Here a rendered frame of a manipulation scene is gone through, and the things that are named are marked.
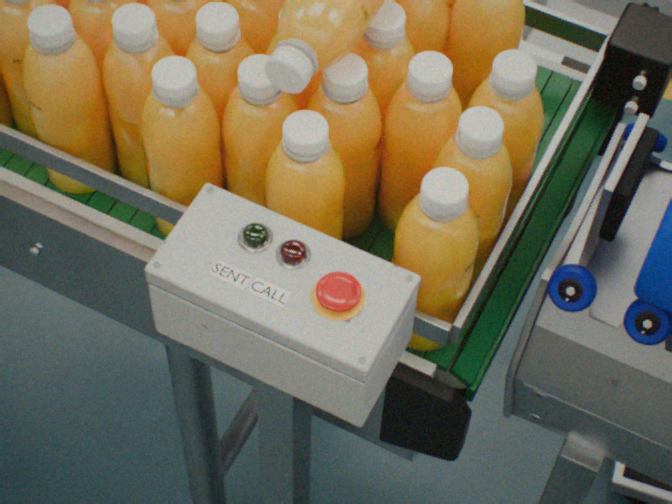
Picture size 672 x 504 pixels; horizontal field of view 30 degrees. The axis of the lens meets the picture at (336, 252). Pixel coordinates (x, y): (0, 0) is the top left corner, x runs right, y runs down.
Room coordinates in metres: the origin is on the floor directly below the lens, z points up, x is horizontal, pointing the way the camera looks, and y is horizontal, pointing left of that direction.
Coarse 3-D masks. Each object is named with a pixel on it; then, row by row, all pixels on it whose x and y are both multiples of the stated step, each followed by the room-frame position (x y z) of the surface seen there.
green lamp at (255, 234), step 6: (246, 228) 0.58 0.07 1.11; (252, 228) 0.58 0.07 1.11; (258, 228) 0.58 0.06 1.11; (264, 228) 0.58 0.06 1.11; (246, 234) 0.57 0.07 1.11; (252, 234) 0.57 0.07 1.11; (258, 234) 0.57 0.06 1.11; (264, 234) 0.57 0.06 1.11; (246, 240) 0.57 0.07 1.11; (252, 240) 0.57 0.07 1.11; (258, 240) 0.57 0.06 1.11; (264, 240) 0.57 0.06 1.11; (252, 246) 0.56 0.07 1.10; (258, 246) 0.56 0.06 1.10
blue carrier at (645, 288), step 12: (660, 228) 0.58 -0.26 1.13; (660, 240) 0.57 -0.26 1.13; (648, 252) 0.58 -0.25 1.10; (660, 252) 0.57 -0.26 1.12; (648, 264) 0.57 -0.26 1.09; (660, 264) 0.57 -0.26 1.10; (648, 276) 0.57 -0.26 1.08; (660, 276) 0.56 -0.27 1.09; (636, 288) 0.58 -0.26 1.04; (648, 288) 0.57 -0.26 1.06; (660, 288) 0.56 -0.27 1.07; (648, 300) 0.58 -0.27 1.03; (660, 300) 0.57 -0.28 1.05
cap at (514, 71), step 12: (504, 60) 0.77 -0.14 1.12; (516, 60) 0.77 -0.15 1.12; (528, 60) 0.77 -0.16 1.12; (492, 72) 0.76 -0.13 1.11; (504, 72) 0.75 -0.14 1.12; (516, 72) 0.75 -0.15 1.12; (528, 72) 0.75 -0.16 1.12; (504, 84) 0.74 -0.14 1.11; (516, 84) 0.74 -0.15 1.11; (528, 84) 0.75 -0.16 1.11
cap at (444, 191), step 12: (444, 168) 0.64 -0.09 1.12; (432, 180) 0.63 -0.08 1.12; (444, 180) 0.63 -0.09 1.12; (456, 180) 0.63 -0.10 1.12; (432, 192) 0.62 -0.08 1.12; (444, 192) 0.62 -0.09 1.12; (456, 192) 0.62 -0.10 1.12; (432, 204) 0.61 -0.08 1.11; (444, 204) 0.61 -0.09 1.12; (456, 204) 0.61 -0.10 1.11
